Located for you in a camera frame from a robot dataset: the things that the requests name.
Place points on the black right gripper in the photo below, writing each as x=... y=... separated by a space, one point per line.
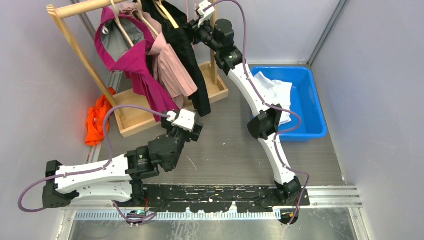
x=193 y=25

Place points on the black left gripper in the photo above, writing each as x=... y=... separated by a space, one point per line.
x=194 y=134

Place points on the white skirt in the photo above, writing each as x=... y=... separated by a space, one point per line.
x=274 y=91

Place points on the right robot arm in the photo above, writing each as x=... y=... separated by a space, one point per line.
x=266 y=116

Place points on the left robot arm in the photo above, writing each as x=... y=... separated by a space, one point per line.
x=121 y=178

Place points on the wooden hanger under black garment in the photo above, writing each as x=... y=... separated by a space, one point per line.
x=164 y=13

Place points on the wooden hanger under pink garment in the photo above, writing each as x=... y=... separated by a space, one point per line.
x=146 y=18

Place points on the black garment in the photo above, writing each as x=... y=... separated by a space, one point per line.
x=181 y=44

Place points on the pink pleated garment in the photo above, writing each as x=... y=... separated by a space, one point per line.
x=164 y=64

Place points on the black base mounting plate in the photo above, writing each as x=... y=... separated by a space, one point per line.
x=216 y=199

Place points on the magenta dress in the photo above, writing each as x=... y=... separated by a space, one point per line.
x=117 y=55

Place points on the orange cloth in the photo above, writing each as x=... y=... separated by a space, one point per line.
x=94 y=122

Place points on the blue plastic bin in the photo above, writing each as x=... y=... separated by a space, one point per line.
x=304 y=100

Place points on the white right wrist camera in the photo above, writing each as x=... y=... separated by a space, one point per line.
x=204 y=11

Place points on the aluminium rail frame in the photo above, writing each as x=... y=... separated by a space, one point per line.
x=315 y=197

